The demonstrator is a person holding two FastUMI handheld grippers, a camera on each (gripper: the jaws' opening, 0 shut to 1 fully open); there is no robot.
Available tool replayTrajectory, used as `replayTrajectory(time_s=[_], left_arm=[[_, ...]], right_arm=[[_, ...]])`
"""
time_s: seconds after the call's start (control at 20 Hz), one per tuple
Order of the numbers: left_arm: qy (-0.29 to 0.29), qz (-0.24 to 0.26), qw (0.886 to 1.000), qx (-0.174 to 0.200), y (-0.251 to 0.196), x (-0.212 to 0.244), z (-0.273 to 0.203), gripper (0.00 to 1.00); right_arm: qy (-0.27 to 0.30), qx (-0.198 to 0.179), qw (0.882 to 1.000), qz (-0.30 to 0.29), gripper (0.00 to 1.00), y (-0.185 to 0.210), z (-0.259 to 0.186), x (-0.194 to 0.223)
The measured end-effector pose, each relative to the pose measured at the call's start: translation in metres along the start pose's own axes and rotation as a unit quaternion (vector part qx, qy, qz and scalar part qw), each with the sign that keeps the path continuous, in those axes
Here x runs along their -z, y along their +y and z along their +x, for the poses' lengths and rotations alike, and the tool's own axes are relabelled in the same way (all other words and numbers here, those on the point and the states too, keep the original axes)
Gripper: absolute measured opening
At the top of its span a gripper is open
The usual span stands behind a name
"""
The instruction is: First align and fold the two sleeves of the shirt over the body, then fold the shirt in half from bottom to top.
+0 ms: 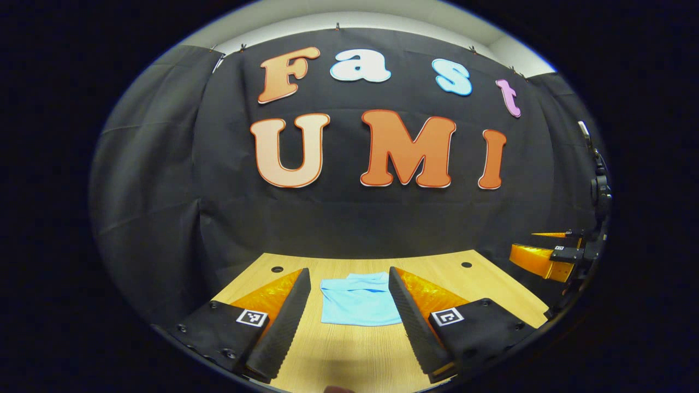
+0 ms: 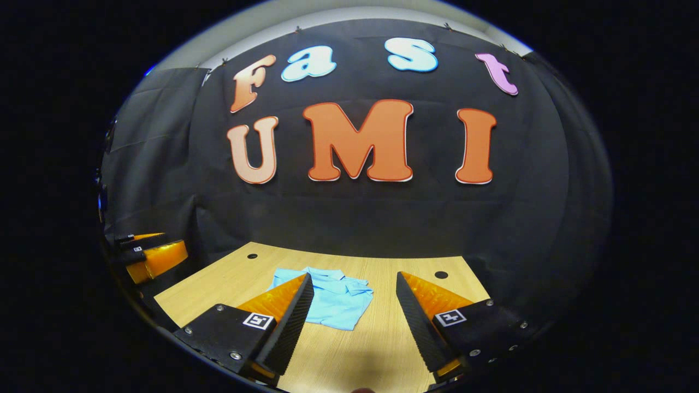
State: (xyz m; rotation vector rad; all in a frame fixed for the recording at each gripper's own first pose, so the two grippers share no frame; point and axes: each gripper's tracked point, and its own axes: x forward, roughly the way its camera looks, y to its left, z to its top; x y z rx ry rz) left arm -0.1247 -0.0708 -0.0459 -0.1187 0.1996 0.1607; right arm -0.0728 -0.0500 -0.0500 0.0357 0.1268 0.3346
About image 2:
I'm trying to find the light blue T-shirt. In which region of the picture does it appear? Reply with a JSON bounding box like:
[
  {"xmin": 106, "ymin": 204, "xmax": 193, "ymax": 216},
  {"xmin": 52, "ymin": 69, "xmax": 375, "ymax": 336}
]
[{"xmin": 268, "ymin": 266, "xmax": 375, "ymax": 332}]

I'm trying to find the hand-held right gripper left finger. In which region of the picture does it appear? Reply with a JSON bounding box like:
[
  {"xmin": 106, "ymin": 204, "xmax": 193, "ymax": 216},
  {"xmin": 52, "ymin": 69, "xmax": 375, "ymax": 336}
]
[{"xmin": 174, "ymin": 273, "xmax": 316, "ymax": 386}]

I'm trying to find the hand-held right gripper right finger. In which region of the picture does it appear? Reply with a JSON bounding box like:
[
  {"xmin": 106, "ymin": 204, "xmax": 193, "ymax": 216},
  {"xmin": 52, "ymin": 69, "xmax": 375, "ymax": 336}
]
[{"xmin": 395, "ymin": 271, "xmax": 531, "ymax": 383}]

